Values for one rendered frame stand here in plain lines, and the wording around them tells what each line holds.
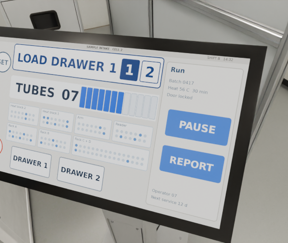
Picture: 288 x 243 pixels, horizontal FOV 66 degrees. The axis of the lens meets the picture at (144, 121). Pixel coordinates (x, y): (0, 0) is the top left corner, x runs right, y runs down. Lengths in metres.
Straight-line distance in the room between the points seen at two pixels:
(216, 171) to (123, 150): 0.16
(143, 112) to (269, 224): 1.32
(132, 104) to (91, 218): 1.20
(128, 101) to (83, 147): 0.12
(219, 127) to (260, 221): 1.25
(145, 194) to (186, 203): 0.07
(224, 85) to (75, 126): 0.27
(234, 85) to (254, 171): 1.43
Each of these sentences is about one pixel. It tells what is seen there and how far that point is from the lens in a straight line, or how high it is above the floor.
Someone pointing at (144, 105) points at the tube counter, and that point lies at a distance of 0.38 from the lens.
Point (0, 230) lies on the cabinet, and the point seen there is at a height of 0.42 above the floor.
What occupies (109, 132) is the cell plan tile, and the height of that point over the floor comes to 1.07.
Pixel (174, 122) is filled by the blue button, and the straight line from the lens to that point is 0.37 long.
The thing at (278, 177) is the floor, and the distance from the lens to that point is 1.81.
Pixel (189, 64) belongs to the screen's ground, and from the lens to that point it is 0.37.
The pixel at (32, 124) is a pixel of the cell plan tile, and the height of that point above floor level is 1.06.
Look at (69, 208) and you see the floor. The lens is 1.60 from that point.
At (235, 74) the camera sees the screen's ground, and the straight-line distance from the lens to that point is 0.37.
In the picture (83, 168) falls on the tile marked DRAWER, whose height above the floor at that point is 1.01.
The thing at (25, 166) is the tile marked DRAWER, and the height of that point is 1.00.
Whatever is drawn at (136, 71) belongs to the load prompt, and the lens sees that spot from 0.39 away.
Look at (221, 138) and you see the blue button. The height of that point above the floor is 1.09.
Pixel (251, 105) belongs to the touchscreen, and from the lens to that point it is 0.37.
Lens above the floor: 1.35
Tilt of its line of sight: 43 degrees down
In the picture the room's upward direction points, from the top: 4 degrees counter-clockwise
